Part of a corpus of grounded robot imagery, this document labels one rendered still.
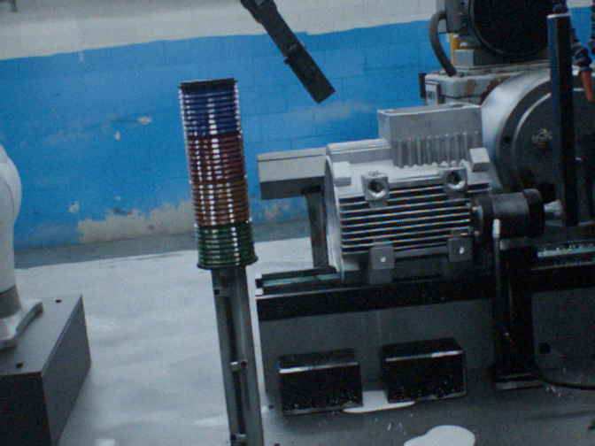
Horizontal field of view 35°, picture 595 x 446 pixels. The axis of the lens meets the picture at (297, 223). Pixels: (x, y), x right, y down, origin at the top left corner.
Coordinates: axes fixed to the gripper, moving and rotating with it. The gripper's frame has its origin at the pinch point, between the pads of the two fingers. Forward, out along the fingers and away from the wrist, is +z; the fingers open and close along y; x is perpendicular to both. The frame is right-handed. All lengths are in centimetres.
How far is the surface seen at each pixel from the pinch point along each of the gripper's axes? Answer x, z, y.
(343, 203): 6.5, 14.1, -14.9
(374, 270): 8.3, 23.2, -15.7
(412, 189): -1.6, 17.8, -14.7
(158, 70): 65, -35, 542
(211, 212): 17.3, 2.5, -38.7
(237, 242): 16.9, 6.4, -38.5
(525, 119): -24.0, 25.8, 14.8
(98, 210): 159, 19, 540
